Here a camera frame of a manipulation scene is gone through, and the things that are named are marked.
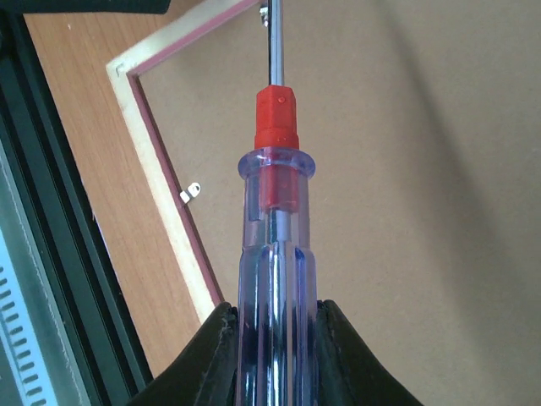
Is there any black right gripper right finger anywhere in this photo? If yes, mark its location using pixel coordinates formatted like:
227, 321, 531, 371
315, 299, 421, 405

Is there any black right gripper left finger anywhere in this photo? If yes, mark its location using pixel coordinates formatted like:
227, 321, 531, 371
128, 302, 238, 406

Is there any blue red screwdriver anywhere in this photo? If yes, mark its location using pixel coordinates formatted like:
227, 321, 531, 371
235, 1, 318, 405

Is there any pink photo frame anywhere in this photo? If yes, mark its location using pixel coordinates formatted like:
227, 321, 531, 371
107, 1, 540, 405

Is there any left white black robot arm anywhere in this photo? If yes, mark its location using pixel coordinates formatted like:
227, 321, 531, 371
1, 0, 171, 15

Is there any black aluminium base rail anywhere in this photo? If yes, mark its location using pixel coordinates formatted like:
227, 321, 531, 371
1, 13, 151, 405

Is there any light blue cable duct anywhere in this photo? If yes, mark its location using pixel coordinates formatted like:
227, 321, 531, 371
1, 240, 57, 405

